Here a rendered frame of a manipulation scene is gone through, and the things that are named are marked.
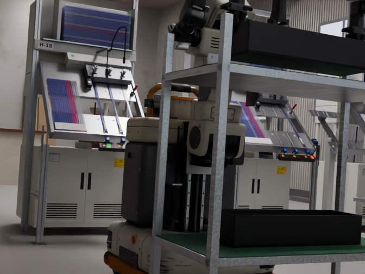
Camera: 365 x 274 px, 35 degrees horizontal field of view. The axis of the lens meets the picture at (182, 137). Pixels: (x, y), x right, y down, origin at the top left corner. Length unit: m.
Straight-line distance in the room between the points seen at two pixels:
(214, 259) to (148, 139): 1.07
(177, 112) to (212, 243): 1.19
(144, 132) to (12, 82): 8.20
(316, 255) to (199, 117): 0.89
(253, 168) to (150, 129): 2.18
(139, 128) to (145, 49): 8.94
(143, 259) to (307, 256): 0.87
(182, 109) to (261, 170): 2.08
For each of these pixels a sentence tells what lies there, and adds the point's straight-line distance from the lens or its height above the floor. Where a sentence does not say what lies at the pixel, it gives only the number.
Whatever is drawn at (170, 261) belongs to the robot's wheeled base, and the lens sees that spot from 2.49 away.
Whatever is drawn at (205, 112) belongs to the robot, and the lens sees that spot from 2.59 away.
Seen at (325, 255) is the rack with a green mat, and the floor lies 0.34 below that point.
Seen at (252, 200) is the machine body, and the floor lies 0.27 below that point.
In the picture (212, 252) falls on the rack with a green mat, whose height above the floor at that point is 0.37.
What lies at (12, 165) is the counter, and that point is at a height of 0.27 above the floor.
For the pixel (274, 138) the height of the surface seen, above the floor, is 0.78.
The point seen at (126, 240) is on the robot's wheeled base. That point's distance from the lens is 2.79.
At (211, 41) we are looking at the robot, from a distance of 2.63.
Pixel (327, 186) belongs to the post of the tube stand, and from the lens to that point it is 4.96.
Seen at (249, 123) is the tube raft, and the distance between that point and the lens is 4.62.
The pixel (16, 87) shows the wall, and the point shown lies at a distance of 10.85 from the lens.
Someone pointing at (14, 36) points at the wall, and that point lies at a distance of 10.94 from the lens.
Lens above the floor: 0.68
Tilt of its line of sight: 1 degrees up
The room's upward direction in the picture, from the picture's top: 4 degrees clockwise
